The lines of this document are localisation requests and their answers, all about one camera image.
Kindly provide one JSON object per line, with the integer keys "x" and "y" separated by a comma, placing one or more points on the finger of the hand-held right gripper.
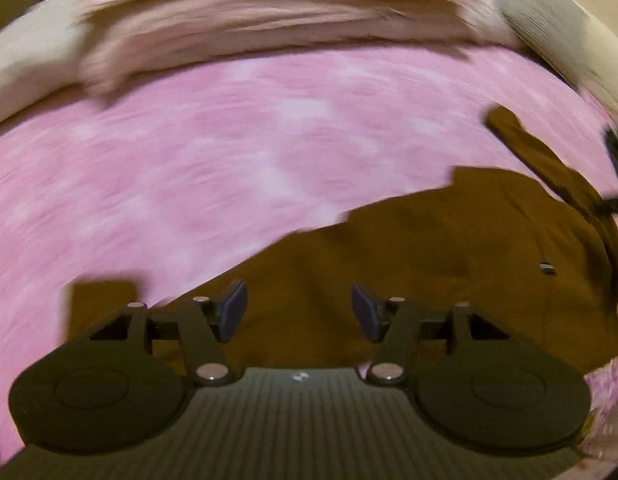
{"x": 614, "y": 205}

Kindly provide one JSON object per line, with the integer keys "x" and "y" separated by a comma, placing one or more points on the cream cloth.
{"x": 29, "y": 60}

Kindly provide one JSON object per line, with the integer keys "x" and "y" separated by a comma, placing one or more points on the grey ribbed cloth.
{"x": 544, "y": 25}

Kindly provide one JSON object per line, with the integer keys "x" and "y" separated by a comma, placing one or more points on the beige quilted pillow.
{"x": 269, "y": 15}

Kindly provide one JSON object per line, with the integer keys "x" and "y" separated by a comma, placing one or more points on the pink patterned blanket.
{"x": 214, "y": 160}

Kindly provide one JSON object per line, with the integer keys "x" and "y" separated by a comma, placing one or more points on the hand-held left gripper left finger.
{"x": 234, "y": 310}

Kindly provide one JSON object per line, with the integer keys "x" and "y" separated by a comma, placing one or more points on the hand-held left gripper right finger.
{"x": 367, "y": 312}

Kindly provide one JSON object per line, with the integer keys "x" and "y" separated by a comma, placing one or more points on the brown garment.
{"x": 454, "y": 250}

